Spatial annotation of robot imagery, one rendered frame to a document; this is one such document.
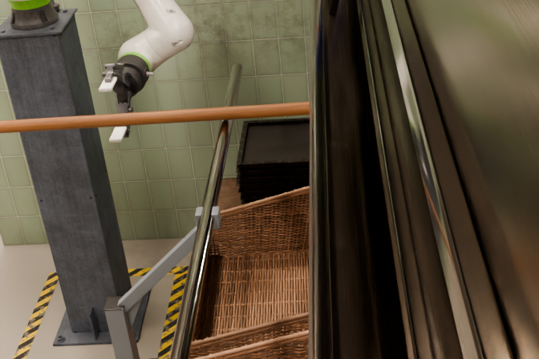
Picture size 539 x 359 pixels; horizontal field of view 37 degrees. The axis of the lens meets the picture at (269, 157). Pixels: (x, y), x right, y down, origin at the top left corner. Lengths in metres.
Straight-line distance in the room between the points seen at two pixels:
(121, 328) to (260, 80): 1.64
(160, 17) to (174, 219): 1.51
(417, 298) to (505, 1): 0.38
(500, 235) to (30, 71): 2.28
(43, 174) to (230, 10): 0.92
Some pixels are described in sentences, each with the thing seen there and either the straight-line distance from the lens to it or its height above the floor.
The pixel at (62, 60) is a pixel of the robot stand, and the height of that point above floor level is 1.10.
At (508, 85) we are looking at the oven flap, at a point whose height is 1.80.
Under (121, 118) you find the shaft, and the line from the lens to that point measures 1.94.
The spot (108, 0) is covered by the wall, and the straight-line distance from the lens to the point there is 3.17.
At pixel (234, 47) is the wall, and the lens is 3.15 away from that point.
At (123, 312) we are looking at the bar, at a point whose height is 0.94.
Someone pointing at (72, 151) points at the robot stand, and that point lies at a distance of 2.76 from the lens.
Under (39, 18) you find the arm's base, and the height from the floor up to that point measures 1.23.
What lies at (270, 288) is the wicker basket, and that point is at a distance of 2.31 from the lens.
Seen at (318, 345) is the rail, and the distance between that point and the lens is 0.86.
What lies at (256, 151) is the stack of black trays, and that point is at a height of 0.83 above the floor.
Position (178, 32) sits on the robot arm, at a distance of 2.20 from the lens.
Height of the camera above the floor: 2.02
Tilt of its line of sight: 29 degrees down
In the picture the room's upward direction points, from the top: 5 degrees counter-clockwise
